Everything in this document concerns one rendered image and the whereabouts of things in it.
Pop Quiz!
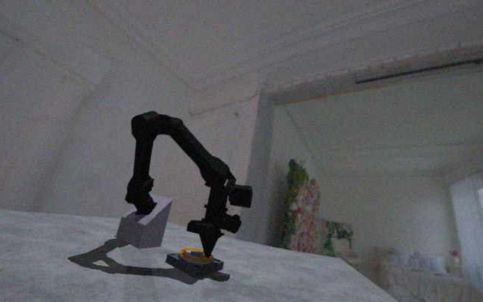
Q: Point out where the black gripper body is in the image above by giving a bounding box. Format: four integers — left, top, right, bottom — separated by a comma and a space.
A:
187, 201, 230, 236

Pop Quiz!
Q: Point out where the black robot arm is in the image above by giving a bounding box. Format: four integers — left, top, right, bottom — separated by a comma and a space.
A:
125, 111, 252, 234

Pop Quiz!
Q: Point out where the orange round plate with holes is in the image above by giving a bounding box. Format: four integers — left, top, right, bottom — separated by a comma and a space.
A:
179, 248, 213, 264

